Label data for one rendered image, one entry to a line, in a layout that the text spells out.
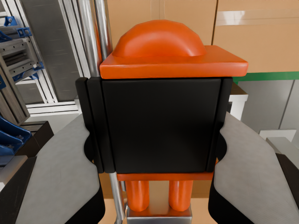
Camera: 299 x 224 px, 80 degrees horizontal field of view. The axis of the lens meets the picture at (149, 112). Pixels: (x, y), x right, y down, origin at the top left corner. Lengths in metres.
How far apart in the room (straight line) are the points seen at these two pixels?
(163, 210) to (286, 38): 0.80
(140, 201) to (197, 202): 0.27
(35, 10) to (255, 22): 1.02
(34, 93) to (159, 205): 1.25
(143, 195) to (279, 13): 0.78
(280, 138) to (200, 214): 1.50
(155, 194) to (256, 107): 1.50
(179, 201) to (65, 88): 1.15
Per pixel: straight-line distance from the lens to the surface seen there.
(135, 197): 0.18
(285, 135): 1.94
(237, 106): 0.84
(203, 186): 0.45
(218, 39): 0.77
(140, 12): 0.72
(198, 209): 0.46
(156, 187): 0.21
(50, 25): 1.19
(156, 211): 0.19
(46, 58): 1.24
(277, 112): 1.78
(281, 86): 1.67
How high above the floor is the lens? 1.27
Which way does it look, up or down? 61 degrees down
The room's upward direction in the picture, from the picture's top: 179 degrees counter-clockwise
